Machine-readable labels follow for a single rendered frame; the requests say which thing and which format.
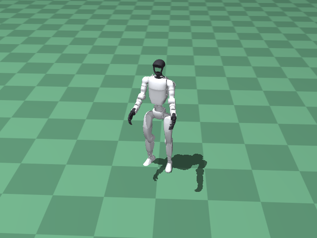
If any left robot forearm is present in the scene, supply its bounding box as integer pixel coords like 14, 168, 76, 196
169, 99, 177, 118

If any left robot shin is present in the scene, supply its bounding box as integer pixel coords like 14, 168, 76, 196
166, 138, 173, 163

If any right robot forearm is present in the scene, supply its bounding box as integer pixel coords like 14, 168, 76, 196
131, 97, 142, 113

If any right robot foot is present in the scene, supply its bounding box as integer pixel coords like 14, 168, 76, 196
143, 155, 156, 166

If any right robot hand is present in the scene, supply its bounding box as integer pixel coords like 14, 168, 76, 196
128, 108, 136, 125

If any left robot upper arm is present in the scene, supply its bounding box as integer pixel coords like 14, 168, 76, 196
167, 79, 176, 105

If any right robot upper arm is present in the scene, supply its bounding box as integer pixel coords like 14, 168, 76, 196
138, 76, 150, 100

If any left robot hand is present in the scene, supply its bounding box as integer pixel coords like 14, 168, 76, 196
169, 113, 176, 130

